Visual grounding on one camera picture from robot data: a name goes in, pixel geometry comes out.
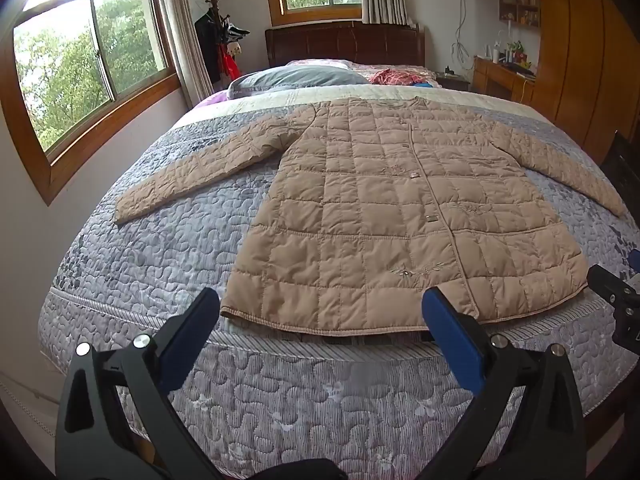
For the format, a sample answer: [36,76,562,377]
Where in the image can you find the coat rack with clothes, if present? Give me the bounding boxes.
[194,0,251,87]

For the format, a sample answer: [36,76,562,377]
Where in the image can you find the potted flowers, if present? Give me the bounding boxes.
[505,39,532,69]

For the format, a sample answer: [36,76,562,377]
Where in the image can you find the dark wooden headboard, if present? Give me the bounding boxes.
[265,22,426,69]

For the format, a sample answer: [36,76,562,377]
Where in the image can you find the wooden wardrobe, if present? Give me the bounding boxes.
[472,0,640,165]

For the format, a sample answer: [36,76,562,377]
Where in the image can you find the beige quilted jacket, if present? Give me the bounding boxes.
[114,96,628,337]

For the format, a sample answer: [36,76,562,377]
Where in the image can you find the grey pillow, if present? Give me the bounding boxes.
[227,66,383,101]

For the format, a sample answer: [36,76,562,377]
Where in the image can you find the hanging wall cables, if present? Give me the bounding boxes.
[451,0,474,59]

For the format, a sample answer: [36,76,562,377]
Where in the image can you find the large wooden framed window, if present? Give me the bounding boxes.
[0,0,182,207]

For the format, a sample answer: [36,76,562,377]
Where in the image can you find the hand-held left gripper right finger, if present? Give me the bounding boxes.
[420,286,586,480]

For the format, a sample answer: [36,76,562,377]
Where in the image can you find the purple blanket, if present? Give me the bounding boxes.
[192,89,232,111]

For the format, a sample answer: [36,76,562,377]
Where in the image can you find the bed with grey quilt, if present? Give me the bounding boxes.
[39,84,640,480]

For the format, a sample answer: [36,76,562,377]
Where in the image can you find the wooden desk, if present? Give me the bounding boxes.
[472,55,538,107]

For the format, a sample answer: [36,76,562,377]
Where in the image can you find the dark nightstand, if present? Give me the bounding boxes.
[434,66,472,92]

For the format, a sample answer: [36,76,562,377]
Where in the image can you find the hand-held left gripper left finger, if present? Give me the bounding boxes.
[55,287,223,480]

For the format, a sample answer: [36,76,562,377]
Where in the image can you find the wooden wall shelf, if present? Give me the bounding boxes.
[498,0,542,29]

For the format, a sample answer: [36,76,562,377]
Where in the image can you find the red plaid cloth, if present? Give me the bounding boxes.
[369,67,426,86]

